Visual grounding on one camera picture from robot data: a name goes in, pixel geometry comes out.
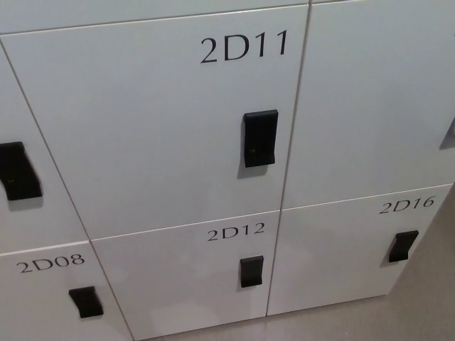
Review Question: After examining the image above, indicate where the white locker door 2D11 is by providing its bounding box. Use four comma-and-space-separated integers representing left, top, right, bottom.
0, 4, 309, 241

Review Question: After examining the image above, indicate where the white locker door 2D12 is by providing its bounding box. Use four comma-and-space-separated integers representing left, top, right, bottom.
90, 210, 282, 331

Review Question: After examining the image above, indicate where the white locker door 2D16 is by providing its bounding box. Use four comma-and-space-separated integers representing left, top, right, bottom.
266, 183, 452, 317

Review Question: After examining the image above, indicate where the white unlabelled locker door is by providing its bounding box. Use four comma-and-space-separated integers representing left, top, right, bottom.
282, 0, 455, 210

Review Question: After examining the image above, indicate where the white locker door 2D07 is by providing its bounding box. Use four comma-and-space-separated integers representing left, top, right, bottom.
0, 38, 90, 255

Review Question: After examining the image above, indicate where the white locker door 2D08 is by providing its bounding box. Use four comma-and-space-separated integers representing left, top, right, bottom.
0, 241, 136, 341

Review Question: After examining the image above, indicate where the black handle of door 2D11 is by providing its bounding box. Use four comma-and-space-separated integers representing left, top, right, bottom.
242, 109, 279, 168

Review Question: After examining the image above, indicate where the black handle of door 2D12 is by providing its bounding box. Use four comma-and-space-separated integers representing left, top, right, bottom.
239, 255, 264, 288

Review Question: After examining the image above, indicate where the black handle of door 2D16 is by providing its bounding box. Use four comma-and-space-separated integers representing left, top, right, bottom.
387, 230, 419, 264

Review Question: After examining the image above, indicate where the black handle of door 2D08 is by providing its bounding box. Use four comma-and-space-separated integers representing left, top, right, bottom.
68, 286, 105, 319

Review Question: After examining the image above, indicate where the black handle of door 2D07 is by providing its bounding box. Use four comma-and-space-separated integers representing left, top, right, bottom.
0, 141, 43, 202

